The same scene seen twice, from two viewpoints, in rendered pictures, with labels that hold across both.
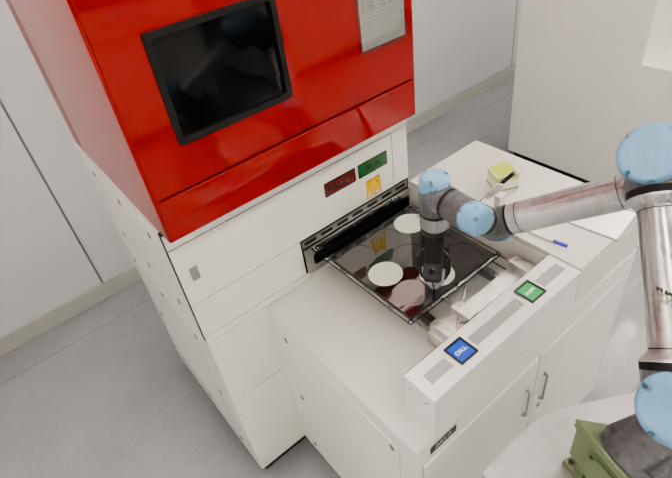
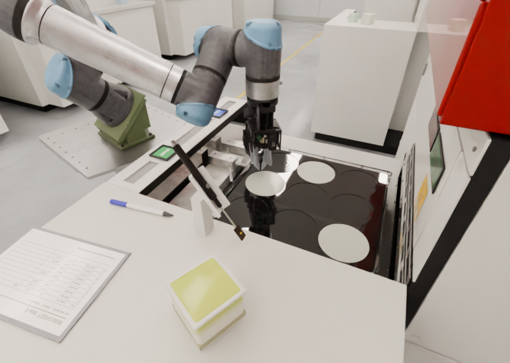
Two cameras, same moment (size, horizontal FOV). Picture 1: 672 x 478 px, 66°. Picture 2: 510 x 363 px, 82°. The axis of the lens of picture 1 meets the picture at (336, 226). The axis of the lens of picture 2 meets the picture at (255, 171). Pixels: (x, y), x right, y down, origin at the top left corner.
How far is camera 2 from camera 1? 1.75 m
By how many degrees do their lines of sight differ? 100
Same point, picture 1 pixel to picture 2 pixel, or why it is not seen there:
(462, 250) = (249, 216)
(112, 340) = not seen: outside the picture
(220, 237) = not seen: hidden behind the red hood
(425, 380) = (233, 101)
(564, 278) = (127, 171)
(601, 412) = (124, 159)
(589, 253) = (85, 201)
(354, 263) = (355, 174)
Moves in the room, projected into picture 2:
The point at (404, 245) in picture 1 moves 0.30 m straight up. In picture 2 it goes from (322, 206) to (345, 77)
